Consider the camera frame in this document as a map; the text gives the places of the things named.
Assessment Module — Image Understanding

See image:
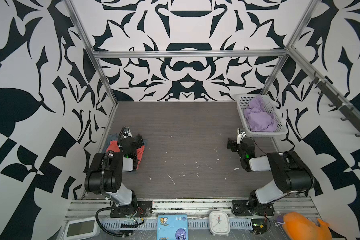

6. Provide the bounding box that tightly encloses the purple t-shirt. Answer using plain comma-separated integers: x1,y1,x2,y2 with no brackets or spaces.
244,96,278,132

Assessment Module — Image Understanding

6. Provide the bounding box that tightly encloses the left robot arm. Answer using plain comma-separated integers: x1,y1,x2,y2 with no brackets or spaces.
85,134,145,217

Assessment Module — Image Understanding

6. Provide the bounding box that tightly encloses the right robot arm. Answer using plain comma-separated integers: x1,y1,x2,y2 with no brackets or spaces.
227,138,315,216

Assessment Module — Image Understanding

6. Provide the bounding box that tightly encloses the red folded t-shirt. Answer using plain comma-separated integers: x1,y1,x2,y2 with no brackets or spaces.
106,140,145,172

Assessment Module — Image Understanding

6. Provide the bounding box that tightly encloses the grey folded t-shirt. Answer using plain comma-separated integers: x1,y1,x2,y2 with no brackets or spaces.
105,134,119,145

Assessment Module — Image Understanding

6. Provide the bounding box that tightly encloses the white plastic basket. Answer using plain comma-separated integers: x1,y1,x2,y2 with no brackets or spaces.
236,94,288,138

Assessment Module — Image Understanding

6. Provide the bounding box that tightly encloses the white square clock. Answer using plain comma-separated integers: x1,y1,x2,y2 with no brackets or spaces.
209,211,231,236

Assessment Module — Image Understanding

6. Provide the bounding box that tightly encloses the small green circuit board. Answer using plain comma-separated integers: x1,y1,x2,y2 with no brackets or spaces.
250,218,271,236

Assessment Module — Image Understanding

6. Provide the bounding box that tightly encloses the blue tissue pack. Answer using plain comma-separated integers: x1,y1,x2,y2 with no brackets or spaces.
157,214,189,240

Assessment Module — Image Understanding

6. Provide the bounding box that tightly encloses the white digital display device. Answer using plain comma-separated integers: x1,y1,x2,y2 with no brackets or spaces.
63,217,101,240

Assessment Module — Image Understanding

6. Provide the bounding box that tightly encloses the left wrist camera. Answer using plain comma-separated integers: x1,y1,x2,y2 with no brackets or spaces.
122,127,133,139

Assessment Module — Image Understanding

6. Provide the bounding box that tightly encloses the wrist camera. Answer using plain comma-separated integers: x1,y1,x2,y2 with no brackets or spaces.
122,127,133,139
237,128,246,145

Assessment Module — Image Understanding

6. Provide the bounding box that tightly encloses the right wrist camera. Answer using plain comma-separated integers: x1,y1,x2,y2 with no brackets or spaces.
237,128,246,145

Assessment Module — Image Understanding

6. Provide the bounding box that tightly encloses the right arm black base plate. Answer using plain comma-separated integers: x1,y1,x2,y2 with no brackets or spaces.
232,200,275,217

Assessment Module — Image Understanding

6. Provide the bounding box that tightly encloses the aluminium frame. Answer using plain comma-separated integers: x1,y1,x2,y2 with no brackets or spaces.
66,1,360,203

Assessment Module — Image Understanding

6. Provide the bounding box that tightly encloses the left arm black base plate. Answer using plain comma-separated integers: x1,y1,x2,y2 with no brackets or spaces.
110,201,153,218

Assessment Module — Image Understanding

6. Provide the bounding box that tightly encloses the black hook rail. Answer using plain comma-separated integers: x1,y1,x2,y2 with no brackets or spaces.
310,71,360,138

